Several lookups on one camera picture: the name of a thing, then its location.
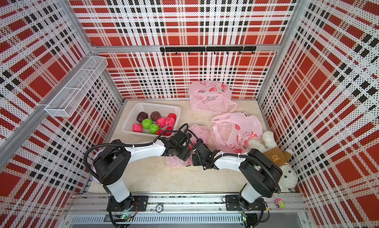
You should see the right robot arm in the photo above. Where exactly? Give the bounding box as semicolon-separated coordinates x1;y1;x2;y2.
191;139;283;211

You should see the black hook rail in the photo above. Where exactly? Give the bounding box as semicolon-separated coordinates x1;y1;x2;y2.
160;46;257;54

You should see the white wire wall shelf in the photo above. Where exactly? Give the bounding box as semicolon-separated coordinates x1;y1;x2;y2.
45;56;108;118

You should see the dark red apple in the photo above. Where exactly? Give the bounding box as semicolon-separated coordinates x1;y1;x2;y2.
150;111;161;122
136;111;149;123

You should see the green apple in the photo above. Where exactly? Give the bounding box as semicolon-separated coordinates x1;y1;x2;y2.
149;124;160;135
142;118;153;129

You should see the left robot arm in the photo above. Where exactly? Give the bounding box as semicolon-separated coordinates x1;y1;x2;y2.
83;131;191;212

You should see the pink plastic bag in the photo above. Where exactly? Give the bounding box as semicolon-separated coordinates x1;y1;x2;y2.
211;112;263;154
165;124;210;168
188;80;238;115

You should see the white plush teddy bear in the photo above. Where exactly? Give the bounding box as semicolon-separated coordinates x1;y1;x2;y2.
247;131;299;192

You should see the white plastic basket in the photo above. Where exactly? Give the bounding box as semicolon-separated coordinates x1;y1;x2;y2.
121;103;181;137

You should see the pink toy car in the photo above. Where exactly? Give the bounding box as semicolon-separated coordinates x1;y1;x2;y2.
274;198;286;209

